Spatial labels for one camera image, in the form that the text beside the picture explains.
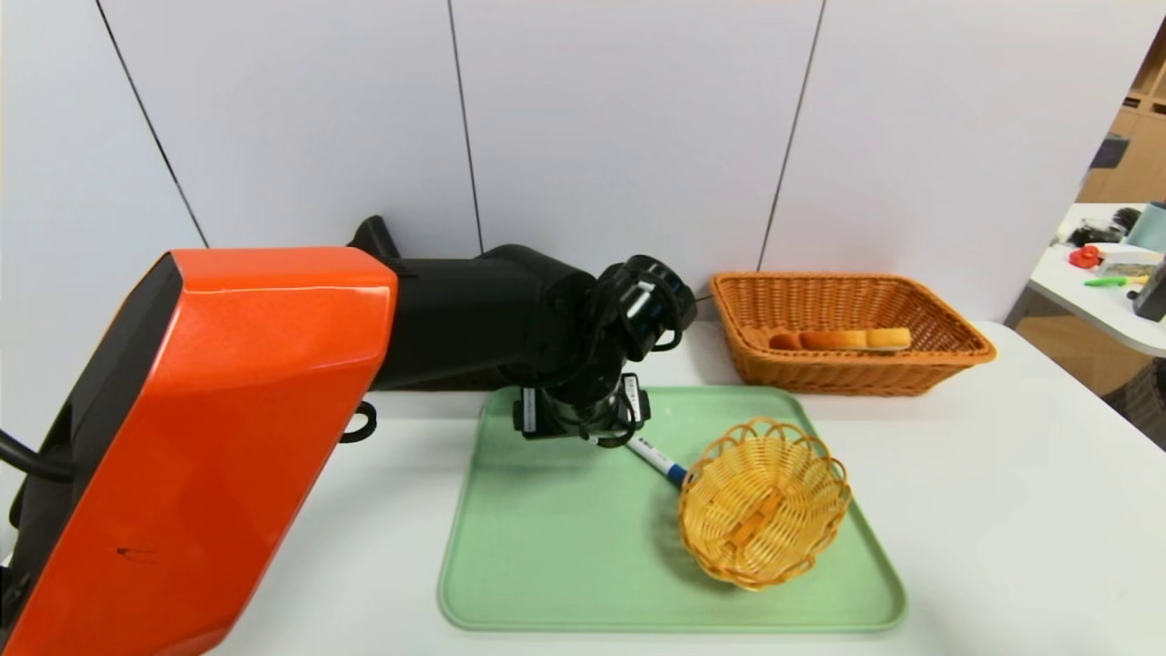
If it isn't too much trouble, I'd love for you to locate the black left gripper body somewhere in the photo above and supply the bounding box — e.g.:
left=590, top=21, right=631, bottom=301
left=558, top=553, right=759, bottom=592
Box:
left=513, top=373, right=651, bottom=441

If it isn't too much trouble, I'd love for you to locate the white marker with blue cap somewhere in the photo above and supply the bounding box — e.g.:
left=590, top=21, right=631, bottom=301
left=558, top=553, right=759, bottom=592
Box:
left=629, top=437, right=690, bottom=488

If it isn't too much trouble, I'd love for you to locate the black fabric pouch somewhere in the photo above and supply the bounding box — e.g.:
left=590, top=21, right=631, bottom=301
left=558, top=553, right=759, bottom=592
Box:
left=349, top=216, right=402, bottom=262

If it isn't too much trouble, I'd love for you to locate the slice of white bread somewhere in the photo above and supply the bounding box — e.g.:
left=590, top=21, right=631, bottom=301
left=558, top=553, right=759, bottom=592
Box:
left=768, top=327, right=913, bottom=353

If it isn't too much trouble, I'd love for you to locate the dark brown wicker basket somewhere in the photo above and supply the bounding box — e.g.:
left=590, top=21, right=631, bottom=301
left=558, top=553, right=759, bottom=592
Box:
left=383, top=364, right=522, bottom=393

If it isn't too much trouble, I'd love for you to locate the small round yellow wicker basket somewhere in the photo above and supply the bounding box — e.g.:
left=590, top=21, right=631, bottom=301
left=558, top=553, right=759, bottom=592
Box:
left=678, top=416, right=853, bottom=591

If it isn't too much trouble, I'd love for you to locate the orange wicker basket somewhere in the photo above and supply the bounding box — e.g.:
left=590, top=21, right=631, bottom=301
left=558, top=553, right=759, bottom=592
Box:
left=710, top=272, right=995, bottom=397

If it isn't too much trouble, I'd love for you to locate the light green plastic tray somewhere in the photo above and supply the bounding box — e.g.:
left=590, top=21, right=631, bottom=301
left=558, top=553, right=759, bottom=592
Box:
left=439, top=385, right=907, bottom=631

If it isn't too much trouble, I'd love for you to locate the white side table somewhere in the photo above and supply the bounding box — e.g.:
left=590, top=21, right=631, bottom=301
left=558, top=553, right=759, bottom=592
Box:
left=1026, top=204, right=1166, bottom=360

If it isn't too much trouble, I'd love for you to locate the black bundle on side table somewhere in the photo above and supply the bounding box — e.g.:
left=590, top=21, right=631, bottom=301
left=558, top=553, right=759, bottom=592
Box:
left=1064, top=210, right=1140, bottom=250

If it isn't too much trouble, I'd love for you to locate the black woven bin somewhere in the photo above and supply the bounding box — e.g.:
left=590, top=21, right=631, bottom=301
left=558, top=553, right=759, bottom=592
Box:
left=1102, top=360, right=1166, bottom=452

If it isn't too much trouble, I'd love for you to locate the white shallow box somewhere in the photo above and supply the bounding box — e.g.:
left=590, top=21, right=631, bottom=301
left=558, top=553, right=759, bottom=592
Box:
left=1093, top=244, right=1162, bottom=280

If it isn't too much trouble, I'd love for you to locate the black upright device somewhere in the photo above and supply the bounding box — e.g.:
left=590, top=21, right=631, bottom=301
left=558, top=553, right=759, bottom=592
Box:
left=1130, top=255, right=1166, bottom=324

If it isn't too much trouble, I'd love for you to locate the grey cup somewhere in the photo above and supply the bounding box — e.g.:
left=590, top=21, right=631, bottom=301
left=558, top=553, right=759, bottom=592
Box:
left=1123, top=203, right=1166, bottom=256

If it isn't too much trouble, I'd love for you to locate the wooden cabinet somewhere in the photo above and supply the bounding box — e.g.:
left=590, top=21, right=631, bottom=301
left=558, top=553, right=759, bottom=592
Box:
left=1075, top=18, right=1166, bottom=207

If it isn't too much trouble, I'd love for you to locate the black cable loop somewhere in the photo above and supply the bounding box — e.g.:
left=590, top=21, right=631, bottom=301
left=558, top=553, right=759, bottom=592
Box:
left=339, top=401, right=378, bottom=445

